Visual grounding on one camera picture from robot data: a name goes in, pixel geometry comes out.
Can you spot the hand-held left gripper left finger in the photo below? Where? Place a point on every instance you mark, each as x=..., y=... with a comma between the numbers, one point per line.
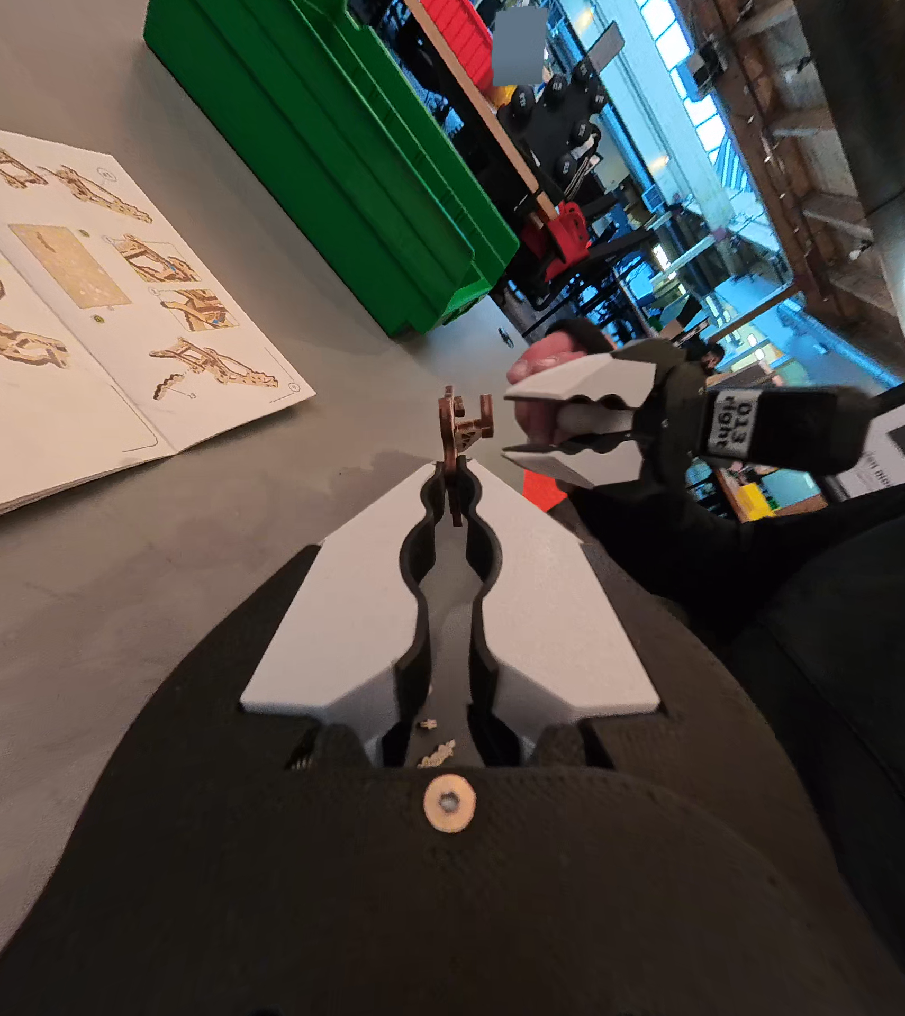
x=333, y=627

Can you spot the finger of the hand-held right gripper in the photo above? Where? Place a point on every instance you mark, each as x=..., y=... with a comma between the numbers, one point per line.
x=595, y=381
x=595, y=468

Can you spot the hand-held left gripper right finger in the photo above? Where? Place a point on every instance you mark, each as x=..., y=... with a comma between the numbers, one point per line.
x=571, y=635

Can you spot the wooden plate with axle peg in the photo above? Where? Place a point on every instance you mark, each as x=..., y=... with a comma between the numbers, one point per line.
x=450, y=444

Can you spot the person's right forearm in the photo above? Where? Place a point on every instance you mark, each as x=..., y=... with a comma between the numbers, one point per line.
x=698, y=555

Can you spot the person's right hand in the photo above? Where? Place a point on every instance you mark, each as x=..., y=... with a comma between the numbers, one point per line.
x=548, y=357

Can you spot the orange object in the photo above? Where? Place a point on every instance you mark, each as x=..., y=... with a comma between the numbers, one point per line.
x=544, y=492

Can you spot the yellow box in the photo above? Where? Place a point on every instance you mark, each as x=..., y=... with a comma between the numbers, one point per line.
x=756, y=502

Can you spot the red object under table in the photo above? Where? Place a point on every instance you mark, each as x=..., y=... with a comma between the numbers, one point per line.
x=564, y=238

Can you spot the long jagged wooden piece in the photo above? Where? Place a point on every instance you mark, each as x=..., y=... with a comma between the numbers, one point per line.
x=436, y=754

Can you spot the black equipment cluster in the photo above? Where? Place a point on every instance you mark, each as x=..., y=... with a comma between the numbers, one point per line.
x=552, y=119

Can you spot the person's black clothing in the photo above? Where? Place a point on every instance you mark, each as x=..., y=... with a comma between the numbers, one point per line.
x=881, y=714

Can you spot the open instruction booklet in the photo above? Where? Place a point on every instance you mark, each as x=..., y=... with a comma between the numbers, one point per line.
x=103, y=397

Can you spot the green plastic bin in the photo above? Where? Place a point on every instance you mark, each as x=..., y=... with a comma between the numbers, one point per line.
x=302, y=143

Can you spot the red plastic crate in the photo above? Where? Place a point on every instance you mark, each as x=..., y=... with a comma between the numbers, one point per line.
x=460, y=24

